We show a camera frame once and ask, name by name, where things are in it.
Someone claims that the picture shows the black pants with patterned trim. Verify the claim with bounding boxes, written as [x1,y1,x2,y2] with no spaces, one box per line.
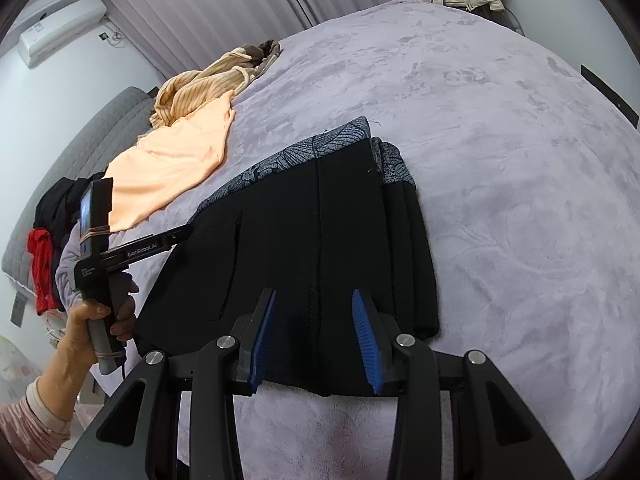
[134,117,439,396]

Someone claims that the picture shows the person left forearm pink sleeve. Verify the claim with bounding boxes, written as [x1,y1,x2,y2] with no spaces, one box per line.
[1,342,94,479]

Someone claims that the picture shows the person left hand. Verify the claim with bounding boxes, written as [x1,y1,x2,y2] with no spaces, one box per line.
[63,281,139,370]

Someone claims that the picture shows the lilac crumpled garment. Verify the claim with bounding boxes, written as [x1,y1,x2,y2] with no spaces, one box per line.
[55,223,81,311]

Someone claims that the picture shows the red garment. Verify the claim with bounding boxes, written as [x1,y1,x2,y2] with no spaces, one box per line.
[27,228,58,315]

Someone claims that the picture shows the black clothes pile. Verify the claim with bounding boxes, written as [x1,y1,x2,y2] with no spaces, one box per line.
[32,171,104,249]

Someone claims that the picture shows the grey quilted headboard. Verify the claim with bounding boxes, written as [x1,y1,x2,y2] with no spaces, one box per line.
[1,87,154,297]

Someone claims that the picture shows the peach cream towel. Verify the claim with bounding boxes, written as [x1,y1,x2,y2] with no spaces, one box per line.
[105,91,234,232]

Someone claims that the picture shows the yellow striped garment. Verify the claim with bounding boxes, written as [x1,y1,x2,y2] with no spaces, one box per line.
[150,39,281,129]

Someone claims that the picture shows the lilac plush bed blanket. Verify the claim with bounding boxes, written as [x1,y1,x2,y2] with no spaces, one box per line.
[113,0,639,479]

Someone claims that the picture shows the white air conditioner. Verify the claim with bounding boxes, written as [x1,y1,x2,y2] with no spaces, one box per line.
[16,0,106,68]

